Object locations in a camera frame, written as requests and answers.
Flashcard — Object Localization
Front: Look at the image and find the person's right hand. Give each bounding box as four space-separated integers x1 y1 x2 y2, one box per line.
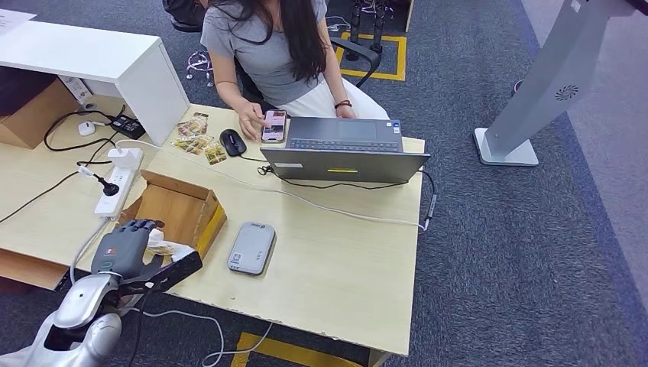
236 100 272 141

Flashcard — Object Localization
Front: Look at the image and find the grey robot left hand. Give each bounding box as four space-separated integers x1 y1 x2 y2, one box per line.
91 219 166 282

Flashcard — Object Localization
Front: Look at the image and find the colourful card stack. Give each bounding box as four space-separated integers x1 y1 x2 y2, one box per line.
170 134 214 156
176 112 209 138

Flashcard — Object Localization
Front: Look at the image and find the background person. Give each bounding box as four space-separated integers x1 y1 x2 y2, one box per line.
161 0 209 32

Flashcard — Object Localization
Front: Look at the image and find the pink smartphone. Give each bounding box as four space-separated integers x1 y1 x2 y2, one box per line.
260 109 289 145

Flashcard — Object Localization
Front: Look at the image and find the black computer mouse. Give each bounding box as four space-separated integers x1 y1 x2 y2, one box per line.
219 128 248 158

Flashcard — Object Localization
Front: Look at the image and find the white power strip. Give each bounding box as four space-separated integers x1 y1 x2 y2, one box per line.
94 167 136 220

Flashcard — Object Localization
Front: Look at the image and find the white crumpled cloth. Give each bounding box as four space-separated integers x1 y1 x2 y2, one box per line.
147 229 196 258

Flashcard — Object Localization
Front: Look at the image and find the grey laptop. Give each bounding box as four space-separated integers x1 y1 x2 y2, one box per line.
259 116 432 185

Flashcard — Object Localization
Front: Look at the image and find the black power plug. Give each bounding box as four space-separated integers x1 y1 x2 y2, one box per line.
77 167 121 198

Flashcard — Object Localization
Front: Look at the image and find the black office chair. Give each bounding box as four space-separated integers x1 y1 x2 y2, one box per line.
235 36 381 102

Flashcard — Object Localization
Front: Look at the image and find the yellow open cardboard box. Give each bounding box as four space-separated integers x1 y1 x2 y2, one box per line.
118 169 228 260

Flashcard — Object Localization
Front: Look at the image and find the white charger plug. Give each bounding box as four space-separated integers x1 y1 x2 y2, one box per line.
107 147 144 171

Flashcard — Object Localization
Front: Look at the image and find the black power adapter brick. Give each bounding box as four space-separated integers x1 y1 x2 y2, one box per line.
109 114 147 141

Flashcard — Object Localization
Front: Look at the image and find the dark usb adapter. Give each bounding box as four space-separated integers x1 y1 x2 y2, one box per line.
424 194 439 232

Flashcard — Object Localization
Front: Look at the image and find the brown cardboard box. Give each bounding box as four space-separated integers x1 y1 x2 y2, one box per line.
0 77 80 151

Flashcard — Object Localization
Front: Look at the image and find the white labelled packet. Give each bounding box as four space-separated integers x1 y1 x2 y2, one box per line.
57 74 94 106

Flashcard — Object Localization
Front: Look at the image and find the white cabinet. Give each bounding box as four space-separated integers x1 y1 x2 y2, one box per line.
0 10 191 148

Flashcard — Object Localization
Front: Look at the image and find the grey kiosk stand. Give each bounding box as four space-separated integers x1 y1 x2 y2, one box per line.
473 0 648 167

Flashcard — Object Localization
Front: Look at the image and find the white paper sheet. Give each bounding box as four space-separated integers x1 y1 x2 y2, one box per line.
0 8 37 37

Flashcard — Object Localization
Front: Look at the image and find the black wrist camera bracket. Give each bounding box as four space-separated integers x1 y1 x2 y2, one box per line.
118 247 203 297

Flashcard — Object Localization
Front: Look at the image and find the black laptop cable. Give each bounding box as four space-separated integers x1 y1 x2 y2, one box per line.
238 155 437 200

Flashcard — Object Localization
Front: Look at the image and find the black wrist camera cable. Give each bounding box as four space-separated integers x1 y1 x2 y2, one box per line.
125 291 154 367

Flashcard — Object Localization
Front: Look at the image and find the black plug cable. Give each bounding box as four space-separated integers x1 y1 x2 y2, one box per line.
0 160 113 224

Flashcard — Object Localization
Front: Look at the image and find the thin white desk cable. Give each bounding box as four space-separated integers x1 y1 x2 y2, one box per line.
115 139 427 232

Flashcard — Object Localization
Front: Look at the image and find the white power strip cable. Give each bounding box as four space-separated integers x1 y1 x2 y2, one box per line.
70 219 274 367

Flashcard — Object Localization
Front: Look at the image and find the black looped cable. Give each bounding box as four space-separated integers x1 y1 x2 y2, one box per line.
43 104 128 153

